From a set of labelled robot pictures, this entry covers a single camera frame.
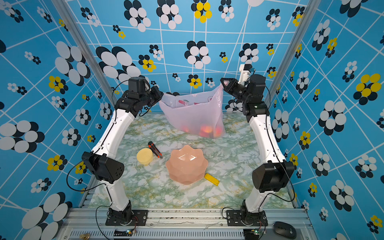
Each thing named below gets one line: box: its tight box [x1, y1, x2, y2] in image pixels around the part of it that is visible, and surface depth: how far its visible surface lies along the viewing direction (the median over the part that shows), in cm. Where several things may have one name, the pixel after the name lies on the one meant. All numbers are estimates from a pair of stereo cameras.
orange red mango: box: [201, 126, 213, 133], surface depth 93 cm
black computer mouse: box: [274, 221, 297, 240], surface depth 71 cm
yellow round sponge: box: [136, 148, 154, 167], surface depth 96 cm
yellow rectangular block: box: [204, 173, 220, 187], surface depth 88 cm
